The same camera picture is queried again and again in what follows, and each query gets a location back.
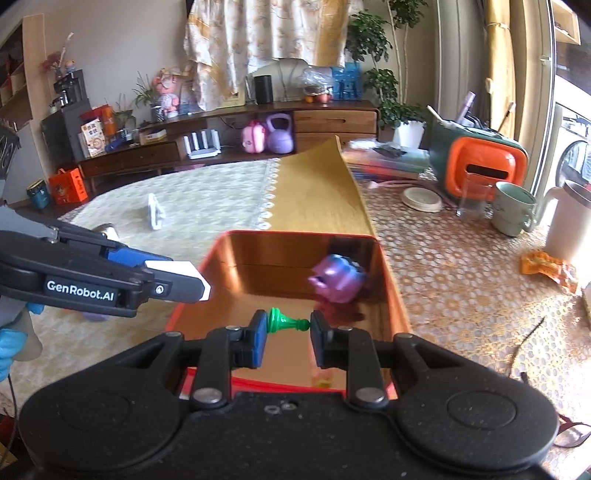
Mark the wooden wall shelf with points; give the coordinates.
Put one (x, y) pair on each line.
(27, 69)

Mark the small blue container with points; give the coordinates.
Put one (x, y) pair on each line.
(38, 196)

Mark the red tin box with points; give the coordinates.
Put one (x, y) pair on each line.
(258, 251)

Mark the black cylinder speaker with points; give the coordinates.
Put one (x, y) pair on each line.
(263, 90)

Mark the stack of books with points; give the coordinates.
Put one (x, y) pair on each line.
(388, 161)

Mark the purple toy ball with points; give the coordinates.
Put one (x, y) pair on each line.
(337, 277)

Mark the small leafy plant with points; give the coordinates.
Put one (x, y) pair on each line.
(145, 94)

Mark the yellow curtain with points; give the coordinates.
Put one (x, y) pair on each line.
(501, 60)

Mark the small white stand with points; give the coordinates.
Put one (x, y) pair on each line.
(156, 213)

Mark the washing machine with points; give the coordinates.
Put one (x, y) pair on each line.
(575, 147)

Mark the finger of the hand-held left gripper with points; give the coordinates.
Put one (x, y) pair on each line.
(182, 284)
(138, 257)

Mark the plastic bag of fruit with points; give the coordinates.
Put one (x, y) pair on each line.
(315, 85)

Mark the orange gift bag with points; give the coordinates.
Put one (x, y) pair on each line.
(68, 187)

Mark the black eyeglasses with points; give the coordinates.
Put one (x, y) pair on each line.
(526, 344)

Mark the black coffee machine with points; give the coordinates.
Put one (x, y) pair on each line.
(70, 90)

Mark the person's left hand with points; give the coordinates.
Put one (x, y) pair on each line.
(7, 355)

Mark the black cabinet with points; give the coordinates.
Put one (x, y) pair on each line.
(60, 134)

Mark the green and orange organizer box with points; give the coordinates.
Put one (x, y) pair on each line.
(489, 161)

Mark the yellow table runner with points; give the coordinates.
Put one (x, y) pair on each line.
(318, 194)

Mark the cream quilted tablecloth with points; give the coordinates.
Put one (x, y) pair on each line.
(207, 194)

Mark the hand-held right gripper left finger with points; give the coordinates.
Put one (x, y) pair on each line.
(259, 339)

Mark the makeup brush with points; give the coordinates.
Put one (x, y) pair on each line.
(504, 117)

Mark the purple tube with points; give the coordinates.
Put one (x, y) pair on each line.
(466, 108)

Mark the white round lid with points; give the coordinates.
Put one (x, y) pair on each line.
(421, 200)

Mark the wooden sideboard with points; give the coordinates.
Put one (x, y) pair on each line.
(323, 122)

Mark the clear drinking glass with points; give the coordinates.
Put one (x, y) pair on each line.
(473, 198)

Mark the orange snack packet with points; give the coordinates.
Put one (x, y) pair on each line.
(547, 270)

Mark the green potted plant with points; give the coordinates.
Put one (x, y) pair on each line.
(388, 87)

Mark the doll figurine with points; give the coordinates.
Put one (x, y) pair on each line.
(168, 94)

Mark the green chess pawn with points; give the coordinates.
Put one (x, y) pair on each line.
(277, 319)

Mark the floral curtain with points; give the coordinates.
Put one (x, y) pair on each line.
(258, 32)

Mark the pink toy case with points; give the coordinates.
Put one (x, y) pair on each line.
(253, 137)

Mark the purple kettlebell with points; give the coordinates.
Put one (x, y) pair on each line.
(279, 138)

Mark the white router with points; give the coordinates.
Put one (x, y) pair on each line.
(202, 146)

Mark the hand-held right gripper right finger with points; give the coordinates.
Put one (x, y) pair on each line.
(319, 341)

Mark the pale green mug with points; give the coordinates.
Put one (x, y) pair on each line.
(510, 210)

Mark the white plant pot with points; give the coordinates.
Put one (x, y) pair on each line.
(408, 134)

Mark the white jug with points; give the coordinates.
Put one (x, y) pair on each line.
(570, 226)

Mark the blue picture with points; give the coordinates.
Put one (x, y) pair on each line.
(346, 83)

